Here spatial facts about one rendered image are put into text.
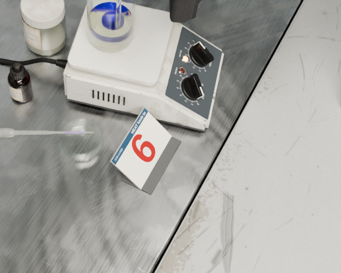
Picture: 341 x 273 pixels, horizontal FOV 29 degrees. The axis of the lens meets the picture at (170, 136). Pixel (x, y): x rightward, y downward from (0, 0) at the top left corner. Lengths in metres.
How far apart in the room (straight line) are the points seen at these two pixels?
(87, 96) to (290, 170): 0.29
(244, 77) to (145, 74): 0.18
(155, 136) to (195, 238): 0.15
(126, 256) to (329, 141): 0.33
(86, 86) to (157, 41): 0.11
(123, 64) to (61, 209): 0.20
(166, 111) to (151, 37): 0.10
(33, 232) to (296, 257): 0.33
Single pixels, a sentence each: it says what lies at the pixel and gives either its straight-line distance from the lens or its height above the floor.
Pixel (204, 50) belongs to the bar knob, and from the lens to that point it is 0.91.
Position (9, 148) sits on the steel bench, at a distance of 0.90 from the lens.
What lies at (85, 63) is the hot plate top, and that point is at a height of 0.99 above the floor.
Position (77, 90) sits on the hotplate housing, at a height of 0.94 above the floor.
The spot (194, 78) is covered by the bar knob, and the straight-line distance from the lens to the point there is 0.88.
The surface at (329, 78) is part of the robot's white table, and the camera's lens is 1.02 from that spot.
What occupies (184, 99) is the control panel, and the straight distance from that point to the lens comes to 0.88.
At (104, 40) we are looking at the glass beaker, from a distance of 0.85.
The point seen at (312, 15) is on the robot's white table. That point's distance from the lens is 1.08.
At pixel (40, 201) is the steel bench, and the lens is 0.87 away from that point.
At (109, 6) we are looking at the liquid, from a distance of 0.88.
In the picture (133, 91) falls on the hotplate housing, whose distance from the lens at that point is 0.86.
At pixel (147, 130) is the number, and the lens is 0.88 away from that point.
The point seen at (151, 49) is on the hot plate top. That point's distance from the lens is 0.88.
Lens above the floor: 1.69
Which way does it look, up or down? 60 degrees down
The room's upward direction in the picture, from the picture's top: 11 degrees clockwise
